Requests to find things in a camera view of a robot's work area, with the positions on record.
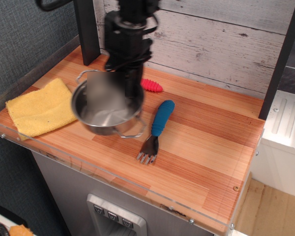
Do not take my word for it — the blue handled fork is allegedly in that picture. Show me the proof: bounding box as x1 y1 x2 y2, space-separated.
137 100 175 165

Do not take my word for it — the white toy sink unit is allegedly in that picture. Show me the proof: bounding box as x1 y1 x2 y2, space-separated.
250 91 295 196

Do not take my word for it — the yellow cloth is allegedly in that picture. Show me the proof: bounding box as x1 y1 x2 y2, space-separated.
5 78 77 141

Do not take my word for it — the clear acrylic edge guard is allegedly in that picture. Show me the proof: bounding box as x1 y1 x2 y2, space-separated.
0 119 265 236

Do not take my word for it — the left dark post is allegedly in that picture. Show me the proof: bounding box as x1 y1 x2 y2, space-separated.
73 0 101 65

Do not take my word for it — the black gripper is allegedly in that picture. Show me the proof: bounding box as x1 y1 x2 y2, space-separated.
104 11 153 98

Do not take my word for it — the orange object bottom left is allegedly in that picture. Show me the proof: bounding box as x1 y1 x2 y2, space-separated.
9 225 34 236

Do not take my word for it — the right dark post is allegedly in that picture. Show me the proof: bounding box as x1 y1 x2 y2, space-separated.
258 9 295 120

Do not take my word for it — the dark post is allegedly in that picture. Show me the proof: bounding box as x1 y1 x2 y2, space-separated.
258 9 295 120
73 0 101 65

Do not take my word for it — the red handled spoon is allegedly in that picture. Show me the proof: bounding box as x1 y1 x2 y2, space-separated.
141 79 163 92

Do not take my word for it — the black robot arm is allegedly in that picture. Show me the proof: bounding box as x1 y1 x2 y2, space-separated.
104 0 159 98

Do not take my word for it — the stainless steel pot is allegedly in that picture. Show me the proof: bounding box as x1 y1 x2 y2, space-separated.
71 69 147 139

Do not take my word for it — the grey cabinet with dispenser panel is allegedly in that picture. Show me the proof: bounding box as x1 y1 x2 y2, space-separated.
33 152 212 236

